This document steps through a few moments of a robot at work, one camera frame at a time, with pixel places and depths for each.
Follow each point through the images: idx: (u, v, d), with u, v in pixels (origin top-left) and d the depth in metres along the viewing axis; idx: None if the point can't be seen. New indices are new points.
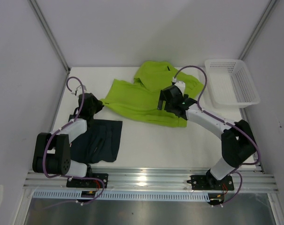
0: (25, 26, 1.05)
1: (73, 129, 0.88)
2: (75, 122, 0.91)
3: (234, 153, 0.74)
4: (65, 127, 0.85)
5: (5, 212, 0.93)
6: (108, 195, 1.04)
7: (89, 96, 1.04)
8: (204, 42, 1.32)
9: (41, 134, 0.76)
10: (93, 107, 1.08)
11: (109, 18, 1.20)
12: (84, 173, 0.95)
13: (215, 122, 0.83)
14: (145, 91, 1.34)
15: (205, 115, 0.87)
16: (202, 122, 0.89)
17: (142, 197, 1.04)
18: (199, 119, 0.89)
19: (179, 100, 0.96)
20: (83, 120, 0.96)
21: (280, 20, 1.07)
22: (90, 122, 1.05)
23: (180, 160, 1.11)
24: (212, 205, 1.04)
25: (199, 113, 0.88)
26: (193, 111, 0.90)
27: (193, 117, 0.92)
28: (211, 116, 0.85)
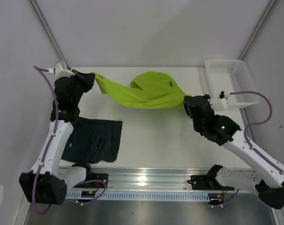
0: (25, 27, 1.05)
1: (57, 149, 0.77)
2: (57, 135, 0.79)
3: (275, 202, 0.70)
4: (44, 157, 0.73)
5: (5, 213, 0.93)
6: (108, 195, 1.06)
7: (61, 91, 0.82)
8: (204, 41, 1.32)
9: (24, 175, 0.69)
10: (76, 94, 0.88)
11: (109, 18, 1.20)
12: (84, 176, 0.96)
13: (271, 169, 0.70)
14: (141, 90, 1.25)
15: (253, 153, 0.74)
16: (242, 156, 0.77)
17: (142, 197, 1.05)
18: (247, 158, 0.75)
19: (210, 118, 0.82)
20: (65, 126, 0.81)
21: (281, 19, 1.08)
22: (75, 116, 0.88)
23: (180, 160, 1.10)
24: (212, 205, 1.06)
25: (249, 152, 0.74)
26: (239, 146, 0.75)
27: (234, 150, 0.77)
28: (264, 157, 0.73)
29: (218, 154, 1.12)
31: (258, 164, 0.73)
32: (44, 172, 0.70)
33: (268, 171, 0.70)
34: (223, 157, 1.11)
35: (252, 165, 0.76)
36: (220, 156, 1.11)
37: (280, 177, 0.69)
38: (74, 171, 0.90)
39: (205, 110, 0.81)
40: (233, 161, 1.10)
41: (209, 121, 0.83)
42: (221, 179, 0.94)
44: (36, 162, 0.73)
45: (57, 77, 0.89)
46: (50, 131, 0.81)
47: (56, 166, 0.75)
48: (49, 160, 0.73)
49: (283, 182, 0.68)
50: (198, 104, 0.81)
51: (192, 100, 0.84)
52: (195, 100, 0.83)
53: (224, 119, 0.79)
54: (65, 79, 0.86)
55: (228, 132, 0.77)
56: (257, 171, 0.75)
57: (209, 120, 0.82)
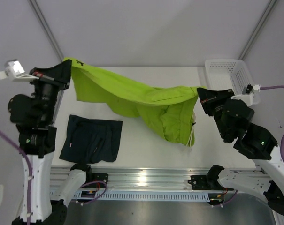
0: (24, 27, 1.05)
1: (42, 190, 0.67)
2: (35, 177, 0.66)
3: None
4: (29, 206, 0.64)
5: (5, 213, 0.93)
6: (108, 195, 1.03)
7: (22, 120, 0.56)
8: (204, 41, 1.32)
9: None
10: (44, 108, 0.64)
11: (109, 18, 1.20)
12: (84, 179, 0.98)
13: None
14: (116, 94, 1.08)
15: None
16: (268, 170, 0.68)
17: (142, 197, 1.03)
18: (275, 173, 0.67)
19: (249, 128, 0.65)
20: (41, 163, 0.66)
21: (281, 19, 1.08)
22: (51, 137, 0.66)
23: (180, 160, 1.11)
24: (212, 205, 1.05)
25: (282, 169, 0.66)
26: (276, 164, 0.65)
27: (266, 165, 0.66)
28: None
29: (218, 154, 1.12)
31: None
32: (35, 221, 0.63)
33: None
34: (223, 156, 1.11)
35: (275, 178, 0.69)
36: (220, 156, 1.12)
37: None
38: (73, 179, 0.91)
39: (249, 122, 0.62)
40: (233, 161, 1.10)
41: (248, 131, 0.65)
42: (223, 183, 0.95)
44: (23, 211, 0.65)
45: (14, 81, 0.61)
46: (25, 171, 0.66)
47: (47, 205, 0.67)
48: (36, 206, 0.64)
49: None
50: (242, 115, 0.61)
51: (232, 107, 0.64)
52: (236, 108, 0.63)
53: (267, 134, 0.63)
54: (24, 101, 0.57)
55: (268, 149, 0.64)
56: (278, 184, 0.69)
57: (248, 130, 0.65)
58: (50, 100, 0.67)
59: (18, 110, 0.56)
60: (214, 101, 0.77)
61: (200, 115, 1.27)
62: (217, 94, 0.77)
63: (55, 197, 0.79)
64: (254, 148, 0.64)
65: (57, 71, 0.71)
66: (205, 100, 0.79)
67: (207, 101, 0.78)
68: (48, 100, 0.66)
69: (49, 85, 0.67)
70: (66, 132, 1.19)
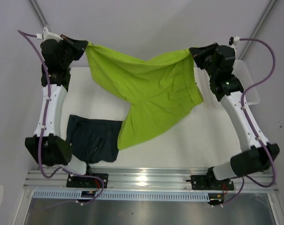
0: (24, 27, 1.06)
1: (56, 113, 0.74)
2: (52, 100, 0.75)
3: (240, 163, 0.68)
4: (45, 120, 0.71)
5: (5, 213, 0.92)
6: (108, 195, 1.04)
7: (51, 54, 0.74)
8: (204, 41, 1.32)
9: (28, 139, 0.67)
10: (64, 57, 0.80)
11: (109, 17, 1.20)
12: (84, 171, 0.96)
13: (247, 130, 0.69)
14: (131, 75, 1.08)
15: (241, 114, 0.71)
16: (227, 108, 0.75)
17: (142, 197, 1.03)
18: (234, 117, 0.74)
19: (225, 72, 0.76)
20: (58, 90, 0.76)
21: (280, 20, 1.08)
22: (66, 78, 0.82)
23: (180, 160, 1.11)
24: (212, 205, 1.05)
25: (236, 110, 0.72)
26: (231, 103, 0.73)
27: (227, 109, 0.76)
28: (248, 120, 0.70)
29: (219, 154, 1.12)
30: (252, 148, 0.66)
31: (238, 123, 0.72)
32: (48, 135, 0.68)
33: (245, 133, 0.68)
34: (223, 156, 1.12)
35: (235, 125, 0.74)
36: (221, 156, 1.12)
37: (252, 140, 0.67)
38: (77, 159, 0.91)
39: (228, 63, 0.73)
40: None
41: (224, 73, 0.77)
42: (217, 173, 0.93)
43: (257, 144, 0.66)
44: (37, 126, 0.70)
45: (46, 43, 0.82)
46: (44, 96, 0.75)
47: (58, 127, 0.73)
48: (50, 123, 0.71)
49: (253, 146, 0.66)
50: (224, 54, 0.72)
51: (220, 48, 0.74)
52: (223, 49, 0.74)
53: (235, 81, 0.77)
54: (52, 41, 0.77)
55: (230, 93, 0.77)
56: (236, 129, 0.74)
57: (223, 73, 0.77)
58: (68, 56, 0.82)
59: (47, 47, 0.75)
60: (203, 54, 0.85)
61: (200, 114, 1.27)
62: (206, 48, 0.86)
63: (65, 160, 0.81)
64: (219, 86, 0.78)
65: (78, 42, 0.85)
66: (196, 54, 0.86)
67: (198, 54, 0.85)
68: (68, 54, 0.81)
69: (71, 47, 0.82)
70: (66, 132, 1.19)
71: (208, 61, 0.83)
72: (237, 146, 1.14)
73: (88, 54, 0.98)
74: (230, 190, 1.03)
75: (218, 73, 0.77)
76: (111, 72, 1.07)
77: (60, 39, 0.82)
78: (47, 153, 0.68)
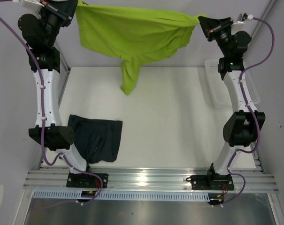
0: None
1: (53, 101, 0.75)
2: (47, 87, 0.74)
3: (229, 127, 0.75)
4: (44, 110, 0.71)
5: (5, 213, 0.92)
6: (107, 195, 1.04)
7: (33, 36, 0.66)
8: (204, 41, 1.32)
9: (32, 130, 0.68)
10: (49, 34, 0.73)
11: None
12: (84, 168, 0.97)
13: (240, 98, 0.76)
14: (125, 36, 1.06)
15: (237, 86, 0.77)
16: (227, 83, 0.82)
17: (142, 197, 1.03)
18: (231, 87, 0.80)
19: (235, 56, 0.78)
20: (51, 75, 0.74)
21: (281, 20, 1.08)
22: (57, 57, 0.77)
23: (180, 159, 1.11)
24: (212, 205, 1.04)
25: (234, 83, 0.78)
26: (231, 78, 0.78)
27: (227, 82, 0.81)
28: (243, 92, 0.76)
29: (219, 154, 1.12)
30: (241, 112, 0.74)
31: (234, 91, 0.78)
32: (50, 125, 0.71)
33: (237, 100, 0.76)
34: None
35: (231, 94, 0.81)
36: None
37: (241, 106, 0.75)
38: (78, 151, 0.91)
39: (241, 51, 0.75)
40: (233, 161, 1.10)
41: (235, 56, 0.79)
42: (216, 163, 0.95)
43: (246, 110, 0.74)
44: (38, 117, 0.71)
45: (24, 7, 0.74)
46: (37, 84, 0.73)
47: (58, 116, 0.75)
48: (49, 113, 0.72)
49: (242, 110, 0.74)
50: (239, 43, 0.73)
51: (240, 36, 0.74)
52: (242, 37, 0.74)
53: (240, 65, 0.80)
54: (31, 18, 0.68)
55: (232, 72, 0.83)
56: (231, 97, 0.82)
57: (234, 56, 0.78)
58: (54, 29, 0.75)
59: (27, 27, 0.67)
60: (218, 31, 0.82)
61: (199, 111, 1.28)
62: (219, 23, 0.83)
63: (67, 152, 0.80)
64: (224, 65, 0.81)
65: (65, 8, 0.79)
66: (212, 29, 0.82)
67: (213, 31, 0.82)
68: (52, 26, 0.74)
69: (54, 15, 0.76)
70: None
71: (224, 40, 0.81)
72: None
73: (80, 18, 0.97)
74: (231, 190, 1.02)
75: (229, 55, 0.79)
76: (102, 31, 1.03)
77: (41, 5, 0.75)
78: (50, 138, 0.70)
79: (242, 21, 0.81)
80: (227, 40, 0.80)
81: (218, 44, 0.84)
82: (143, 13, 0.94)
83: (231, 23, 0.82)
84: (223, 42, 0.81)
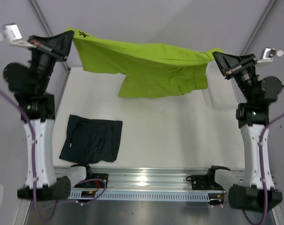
0: (25, 27, 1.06)
1: (46, 153, 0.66)
2: (38, 141, 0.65)
3: (236, 194, 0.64)
4: (34, 168, 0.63)
5: (5, 213, 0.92)
6: (108, 195, 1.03)
7: (22, 89, 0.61)
8: (204, 41, 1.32)
9: (21, 190, 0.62)
10: (37, 81, 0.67)
11: (109, 18, 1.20)
12: (84, 175, 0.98)
13: (255, 168, 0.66)
14: (132, 67, 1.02)
15: (256, 150, 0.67)
16: (245, 139, 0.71)
17: (142, 197, 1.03)
18: (248, 147, 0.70)
19: (258, 103, 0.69)
20: (44, 127, 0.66)
21: (281, 20, 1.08)
22: (51, 104, 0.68)
23: (180, 160, 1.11)
24: (212, 205, 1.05)
25: (253, 146, 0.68)
26: (251, 133, 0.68)
27: (244, 136, 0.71)
28: (262, 161, 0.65)
29: (219, 153, 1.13)
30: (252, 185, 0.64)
31: (249, 154, 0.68)
32: (42, 185, 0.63)
33: (250, 169, 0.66)
34: (223, 154, 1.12)
35: (246, 153, 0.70)
36: (220, 155, 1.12)
37: (255, 179, 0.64)
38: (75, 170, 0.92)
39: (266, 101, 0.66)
40: (234, 160, 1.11)
41: (258, 103, 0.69)
42: (216, 174, 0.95)
43: (259, 184, 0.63)
44: (28, 176, 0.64)
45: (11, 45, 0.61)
46: (28, 137, 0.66)
47: (51, 170, 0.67)
48: (41, 171, 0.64)
49: (255, 184, 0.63)
50: (265, 91, 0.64)
51: (267, 81, 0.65)
52: (271, 86, 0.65)
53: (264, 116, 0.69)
54: (18, 67, 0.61)
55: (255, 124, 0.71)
56: (246, 155, 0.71)
57: (259, 103, 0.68)
58: (46, 70, 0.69)
59: (16, 77, 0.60)
60: (240, 71, 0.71)
61: (199, 109, 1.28)
62: (240, 63, 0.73)
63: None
64: (244, 112, 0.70)
65: (61, 38, 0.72)
66: (231, 70, 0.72)
67: (233, 71, 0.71)
68: (42, 71, 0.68)
69: (45, 55, 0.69)
70: (66, 132, 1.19)
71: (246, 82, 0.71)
72: (237, 146, 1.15)
73: (77, 43, 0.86)
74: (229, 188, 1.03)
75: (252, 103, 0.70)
76: (107, 60, 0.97)
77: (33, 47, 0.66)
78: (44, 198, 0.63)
79: (270, 58, 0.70)
80: (249, 82, 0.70)
81: (238, 85, 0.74)
82: (151, 51, 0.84)
83: (254, 62, 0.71)
84: (244, 86, 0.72)
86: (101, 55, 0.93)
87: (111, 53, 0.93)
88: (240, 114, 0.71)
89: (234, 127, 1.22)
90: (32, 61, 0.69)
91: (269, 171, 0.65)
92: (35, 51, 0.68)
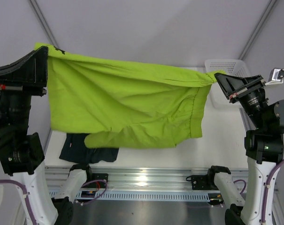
0: (25, 26, 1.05)
1: (42, 202, 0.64)
2: (31, 192, 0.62)
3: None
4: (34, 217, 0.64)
5: (4, 213, 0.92)
6: (108, 195, 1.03)
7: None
8: (204, 41, 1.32)
9: None
10: (19, 129, 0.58)
11: (109, 17, 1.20)
12: (84, 179, 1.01)
13: (257, 207, 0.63)
14: (122, 106, 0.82)
15: (261, 190, 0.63)
16: (250, 170, 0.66)
17: (143, 197, 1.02)
18: (251, 180, 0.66)
19: (269, 131, 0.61)
20: (34, 179, 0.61)
21: (281, 20, 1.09)
22: (35, 149, 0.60)
23: (180, 160, 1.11)
24: (212, 205, 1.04)
25: (259, 184, 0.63)
26: (258, 171, 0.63)
27: (249, 166, 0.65)
28: (264, 203, 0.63)
29: (219, 153, 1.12)
30: None
31: (252, 190, 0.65)
32: None
33: (251, 209, 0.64)
34: (224, 154, 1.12)
35: (249, 186, 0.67)
36: (221, 155, 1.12)
37: (255, 220, 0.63)
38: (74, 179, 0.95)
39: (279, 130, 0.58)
40: (234, 160, 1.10)
41: (270, 132, 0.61)
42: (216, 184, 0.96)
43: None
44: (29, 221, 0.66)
45: None
46: (18, 188, 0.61)
47: (51, 210, 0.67)
48: (41, 217, 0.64)
49: None
50: (278, 119, 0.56)
51: (280, 108, 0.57)
52: None
53: (277, 146, 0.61)
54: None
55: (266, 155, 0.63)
56: (249, 186, 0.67)
57: (270, 131, 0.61)
58: (22, 110, 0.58)
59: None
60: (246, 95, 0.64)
61: None
62: (247, 85, 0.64)
63: (59, 196, 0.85)
64: (255, 142, 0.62)
65: (32, 67, 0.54)
66: (236, 93, 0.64)
67: (238, 95, 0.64)
68: (16, 114, 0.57)
69: (13, 94, 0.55)
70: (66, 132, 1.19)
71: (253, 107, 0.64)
72: (237, 147, 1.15)
73: (51, 72, 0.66)
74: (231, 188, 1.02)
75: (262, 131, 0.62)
76: (88, 97, 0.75)
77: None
78: None
79: (280, 80, 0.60)
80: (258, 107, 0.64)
81: (245, 109, 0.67)
82: (149, 71, 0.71)
83: (262, 84, 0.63)
84: (252, 111, 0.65)
86: (83, 92, 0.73)
87: (95, 86, 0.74)
88: (251, 144, 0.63)
89: (235, 127, 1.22)
90: (2, 106, 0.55)
91: (270, 212, 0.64)
92: (5, 94, 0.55)
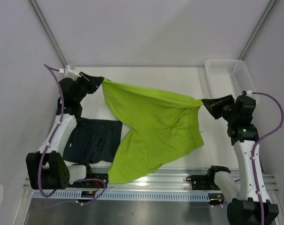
0: (25, 26, 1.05)
1: (62, 138, 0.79)
2: (61, 124, 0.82)
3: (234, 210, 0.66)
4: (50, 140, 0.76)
5: (4, 213, 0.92)
6: (108, 195, 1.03)
7: (66, 92, 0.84)
8: (204, 41, 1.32)
9: (30, 156, 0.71)
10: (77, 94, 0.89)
11: (109, 17, 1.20)
12: (84, 174, 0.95)
13: (249, 181, 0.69)
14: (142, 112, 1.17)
15: (248, 162, 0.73)
16: (238, 156, 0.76)
17: (143, 197, 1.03)
18: (241, 161, 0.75)
19: (241, 121, 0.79)
20: (69, 117, 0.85)
21: (282, 19, 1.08)
22: (79, 110, 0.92)
23: (180, 160, 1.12)
24: (212, 205, 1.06)
25: (245, 158, 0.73)
26: (242, 148, 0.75)
27: (238, 152, 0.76)
28: (255, 175, 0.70)
29: (219, 153, 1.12)
30: (249, 199, 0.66)
31: (243, 168, 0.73)
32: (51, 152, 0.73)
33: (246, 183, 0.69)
34: (224, 154, 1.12)
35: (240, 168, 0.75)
36: (221, 155, 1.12)
37: (251, 192, 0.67)
38: (73, 168, 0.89)
39: (247, 112, 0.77)
40: (234, 161, 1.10)
41: (243, 122, 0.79)
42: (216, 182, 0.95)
43: (255, 198, 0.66)
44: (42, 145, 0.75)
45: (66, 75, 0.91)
46: (56, 122, 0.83)
47: (61, 146, 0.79)
48: (55, 142, 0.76)
49: (251, 198, 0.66)
50: (243, 101, 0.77)
51: (242, 97, 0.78)
52: (246, 98, 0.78)
53: (251, 131, 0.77)
54: (68, 80, 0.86)
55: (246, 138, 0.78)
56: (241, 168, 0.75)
57: (241, 122, 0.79)
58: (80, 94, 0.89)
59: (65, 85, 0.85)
60: (220, 104, 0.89)
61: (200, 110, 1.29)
62: (220, 100, 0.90)
63: None
64: (235, 131, 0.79)
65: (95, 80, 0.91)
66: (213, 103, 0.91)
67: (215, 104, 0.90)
68: (81, 91, 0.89)
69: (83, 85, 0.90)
70: None
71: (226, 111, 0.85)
72: None
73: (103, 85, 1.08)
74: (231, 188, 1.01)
75: (237, 118, 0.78)
76: (122, 101, 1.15)
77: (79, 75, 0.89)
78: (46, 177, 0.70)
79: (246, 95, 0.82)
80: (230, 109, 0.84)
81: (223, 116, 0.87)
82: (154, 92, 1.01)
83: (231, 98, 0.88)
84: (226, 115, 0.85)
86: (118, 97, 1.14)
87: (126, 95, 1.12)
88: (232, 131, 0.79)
89: None
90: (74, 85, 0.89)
91: (263, 184, 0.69)
92: (79, 80, 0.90)
